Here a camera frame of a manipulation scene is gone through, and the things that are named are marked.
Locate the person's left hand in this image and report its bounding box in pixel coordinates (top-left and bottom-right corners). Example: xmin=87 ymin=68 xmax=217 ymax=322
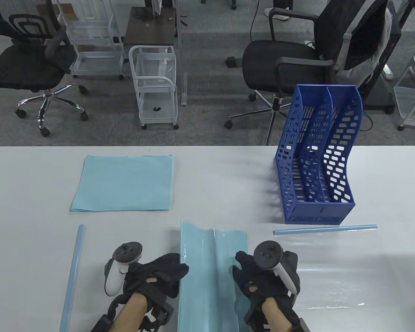
xmin=104 ymin=252 xmax=190 ymax=312

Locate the person's right hand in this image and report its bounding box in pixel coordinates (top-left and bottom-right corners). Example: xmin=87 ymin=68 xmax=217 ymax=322
xmin=232 ymin=250 xmax=301 ymax=312

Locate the black and white controller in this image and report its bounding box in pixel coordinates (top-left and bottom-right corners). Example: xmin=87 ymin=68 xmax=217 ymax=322
xmin=105 ymin=241 xmax=143 ymax=296
xmin=253 ymin=241 xmax=298 ymax=294

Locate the clear file folder cover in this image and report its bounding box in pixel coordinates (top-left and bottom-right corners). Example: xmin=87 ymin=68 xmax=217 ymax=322
xmin=177 ymin=221 xmax=249 ymax=332

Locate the tall light blue papers stack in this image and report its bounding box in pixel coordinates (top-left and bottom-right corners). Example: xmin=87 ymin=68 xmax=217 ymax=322
xmin=178 ymin=221 xmax=249 ymax=332

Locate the light blue slide bar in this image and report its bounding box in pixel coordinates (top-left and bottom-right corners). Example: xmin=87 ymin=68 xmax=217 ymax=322
xmin=59 ymin=224 xmax=86 ymax=332

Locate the square light blue papers stack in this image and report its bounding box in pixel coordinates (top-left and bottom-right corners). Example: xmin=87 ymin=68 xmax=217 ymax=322
xmin=71 ymin=155 xmax=173 ymax=212

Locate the clear file folder blue spine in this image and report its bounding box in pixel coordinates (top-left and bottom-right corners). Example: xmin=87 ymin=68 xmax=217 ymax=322
xmin=273 ymin=224 xmax=381 ymax=310

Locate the person's left forearm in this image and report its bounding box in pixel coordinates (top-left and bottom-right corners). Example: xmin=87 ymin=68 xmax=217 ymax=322
xmin=112 ymin=293 xmax=149 ymax=332

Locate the person's right forearm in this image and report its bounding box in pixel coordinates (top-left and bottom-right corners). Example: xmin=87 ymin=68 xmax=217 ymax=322
xmin=263 ymin=298 xmax=291 ymax=332

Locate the blue perforated file rack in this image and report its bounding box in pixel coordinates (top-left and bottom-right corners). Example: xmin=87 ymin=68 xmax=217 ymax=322
xmin=274 ymin=84 xmax=363 ymax=225

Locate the small white mesh cart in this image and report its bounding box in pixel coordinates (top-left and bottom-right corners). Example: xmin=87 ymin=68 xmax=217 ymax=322
xmin=129 ymin=45 xmax=179 ymax=130

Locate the tall white mesh cart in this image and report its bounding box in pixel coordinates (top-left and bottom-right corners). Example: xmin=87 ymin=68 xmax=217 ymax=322
xmin=57 ymin=0 xmax=126 ymax=81

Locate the black armrest office chair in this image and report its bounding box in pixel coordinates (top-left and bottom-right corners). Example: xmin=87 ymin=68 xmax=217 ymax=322
xmin=224 ymin=0 xmax=389 ymax=146

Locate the black wheeled stand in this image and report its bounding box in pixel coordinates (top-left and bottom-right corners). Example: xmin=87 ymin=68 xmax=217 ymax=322
xmin=360 ymin=10 xmax=402 ymax=114

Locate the brown wooden side table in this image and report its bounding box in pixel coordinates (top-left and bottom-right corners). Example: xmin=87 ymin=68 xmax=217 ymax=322
xmin=124 ymin=6 xmax=178 ymax=46

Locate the black mesh office chair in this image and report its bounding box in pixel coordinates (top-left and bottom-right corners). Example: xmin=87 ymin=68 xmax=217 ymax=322
xmin=0 ymin=0 xmax=89 ymax=137

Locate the cardboard box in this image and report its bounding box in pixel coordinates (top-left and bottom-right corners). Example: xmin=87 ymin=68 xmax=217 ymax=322
xmin=38 ymin=3 xmax=75 ymax=18

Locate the white wire shelf rack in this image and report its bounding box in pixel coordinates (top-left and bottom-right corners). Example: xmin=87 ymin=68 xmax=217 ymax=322
xmin=393 ymin=33 xmax=415 ymax=132

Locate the black hanging cable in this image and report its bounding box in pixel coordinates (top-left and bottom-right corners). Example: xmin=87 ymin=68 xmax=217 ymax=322
xmin=250 ymin=0 xmax=260 ymax=41

